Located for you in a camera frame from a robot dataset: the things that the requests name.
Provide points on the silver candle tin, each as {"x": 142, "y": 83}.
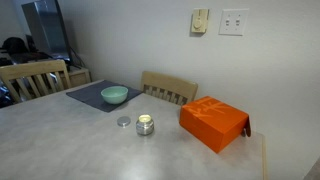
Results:
{"x": 145, "y": 126}

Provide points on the mint green bowl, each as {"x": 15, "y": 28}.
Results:
{"x": 114, "y": 95}

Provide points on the orange cardboard box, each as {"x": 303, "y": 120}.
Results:
{"x": 213, "y": 125}

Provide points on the dark blue cloth placemat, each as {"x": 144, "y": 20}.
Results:
{"x": 88, "y": 95}

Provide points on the light wooden cabinet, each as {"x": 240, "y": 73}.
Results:
{"x": 78, "y": 76}

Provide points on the dark standing panel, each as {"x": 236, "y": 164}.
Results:
{"x": 46, "y": 26}

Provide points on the black bag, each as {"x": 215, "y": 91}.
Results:
{"x": 13, "y": 45}

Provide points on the beige wall thermostat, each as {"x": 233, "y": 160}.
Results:
{"x": 200, "y": 20}

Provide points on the white light switch plate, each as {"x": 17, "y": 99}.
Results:
{"x": 233, "y": 22}

